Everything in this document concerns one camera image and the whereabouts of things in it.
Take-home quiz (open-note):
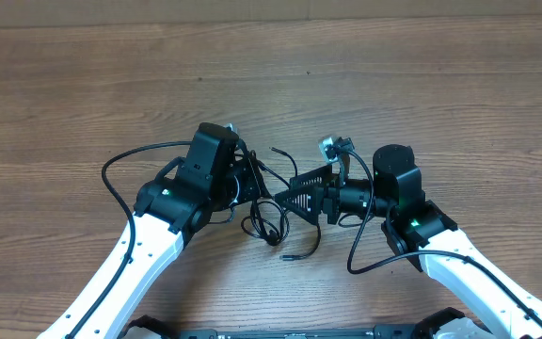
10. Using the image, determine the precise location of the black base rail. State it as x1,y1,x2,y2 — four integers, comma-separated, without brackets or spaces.
118,307,495,339

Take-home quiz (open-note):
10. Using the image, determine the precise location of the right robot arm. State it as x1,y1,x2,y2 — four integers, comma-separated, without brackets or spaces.
274,140,542,338

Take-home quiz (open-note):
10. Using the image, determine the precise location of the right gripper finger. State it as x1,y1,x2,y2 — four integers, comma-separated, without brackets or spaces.
289,165,333,188
274,186,323,225

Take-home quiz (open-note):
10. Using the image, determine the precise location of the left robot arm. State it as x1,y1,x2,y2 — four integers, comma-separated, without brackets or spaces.
41,122,269,338

